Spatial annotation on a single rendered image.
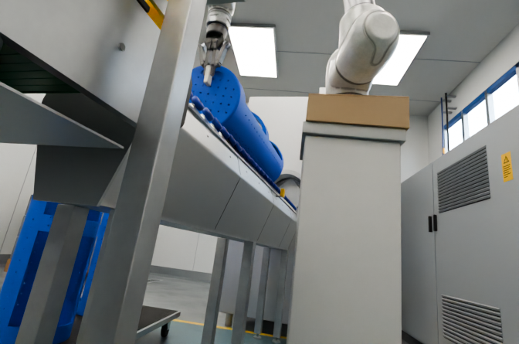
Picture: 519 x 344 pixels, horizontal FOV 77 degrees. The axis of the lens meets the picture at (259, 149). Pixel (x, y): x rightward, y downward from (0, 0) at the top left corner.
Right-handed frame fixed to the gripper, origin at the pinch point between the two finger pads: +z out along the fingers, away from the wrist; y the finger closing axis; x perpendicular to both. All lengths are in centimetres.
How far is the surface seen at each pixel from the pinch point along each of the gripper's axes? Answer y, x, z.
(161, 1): 22, -56, 20
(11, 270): -74, 6, 77
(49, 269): -6, -37, 67
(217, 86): 2.7, 2.9, 3.1
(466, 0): 147, 238, -222
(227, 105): 7.9, 3.2, 10.6
